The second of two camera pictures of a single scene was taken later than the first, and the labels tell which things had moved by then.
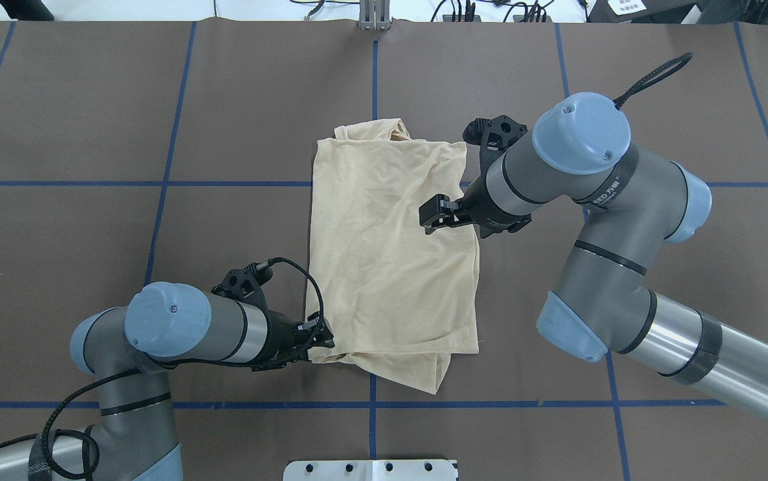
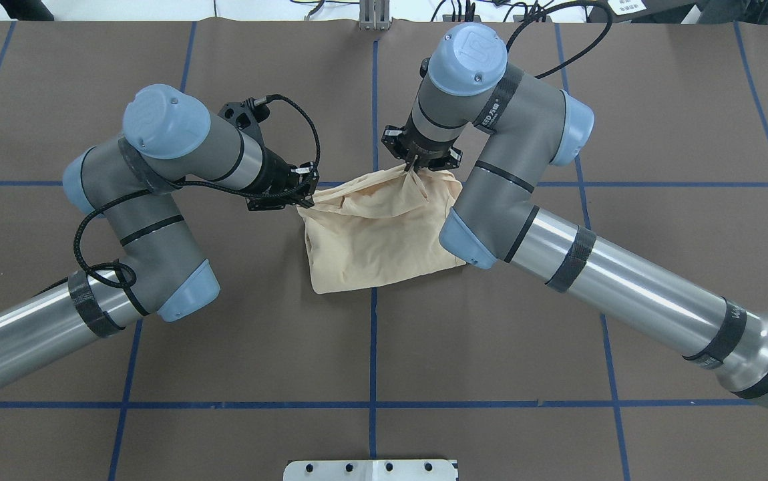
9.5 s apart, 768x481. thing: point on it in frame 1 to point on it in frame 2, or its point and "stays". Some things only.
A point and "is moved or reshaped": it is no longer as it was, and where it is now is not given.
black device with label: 674,12 stays
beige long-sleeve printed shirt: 393,296 is moved or reshaped
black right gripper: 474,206 to 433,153
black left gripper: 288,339 to 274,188
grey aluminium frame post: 374,15 stays
